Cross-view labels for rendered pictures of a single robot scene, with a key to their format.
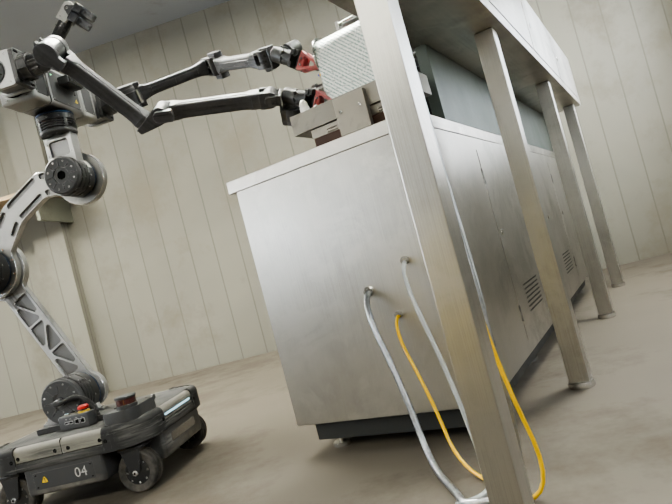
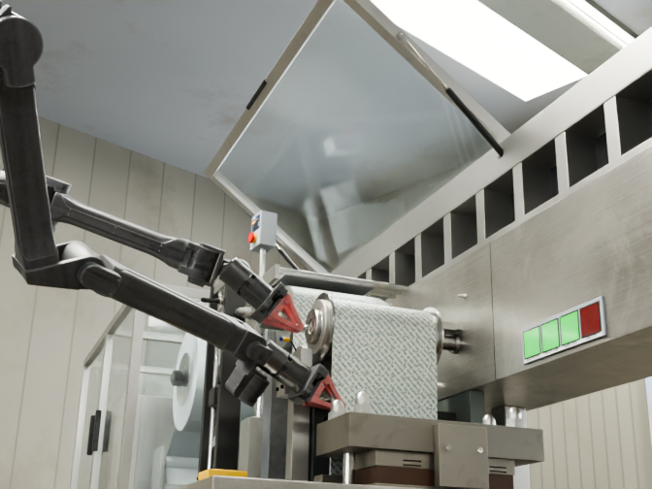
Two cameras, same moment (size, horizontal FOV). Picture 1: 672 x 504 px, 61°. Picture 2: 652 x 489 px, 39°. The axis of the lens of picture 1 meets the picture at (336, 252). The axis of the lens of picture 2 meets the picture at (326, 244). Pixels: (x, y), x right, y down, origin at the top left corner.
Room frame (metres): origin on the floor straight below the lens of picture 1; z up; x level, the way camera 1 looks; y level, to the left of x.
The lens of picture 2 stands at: (0.75, 1.33, 0.74)
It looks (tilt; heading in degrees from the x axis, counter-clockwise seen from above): 20 degrees up; 309
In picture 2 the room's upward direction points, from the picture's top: 1 degrees clockwise
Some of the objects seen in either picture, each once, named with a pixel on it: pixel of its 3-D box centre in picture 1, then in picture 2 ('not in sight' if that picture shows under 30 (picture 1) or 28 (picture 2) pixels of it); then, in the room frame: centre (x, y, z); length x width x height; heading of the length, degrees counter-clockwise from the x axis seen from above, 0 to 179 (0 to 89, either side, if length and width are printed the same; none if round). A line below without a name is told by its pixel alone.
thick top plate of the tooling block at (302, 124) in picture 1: (359, 106); (430, 442); (1.71, -0.18, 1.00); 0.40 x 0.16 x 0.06; 60
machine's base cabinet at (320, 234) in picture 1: (475, 256); not in sight; (2.74, -0.64, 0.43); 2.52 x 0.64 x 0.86; 150
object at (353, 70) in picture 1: (356, 81); (384, 392); (1.84, -0.21, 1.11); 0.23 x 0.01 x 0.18; 60
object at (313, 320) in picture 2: not in sight; (314, 326); (1.95, -0.12, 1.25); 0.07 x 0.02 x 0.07; 150
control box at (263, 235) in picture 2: not in sight; (261, 231); (2.41, -0.43, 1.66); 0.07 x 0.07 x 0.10; 66
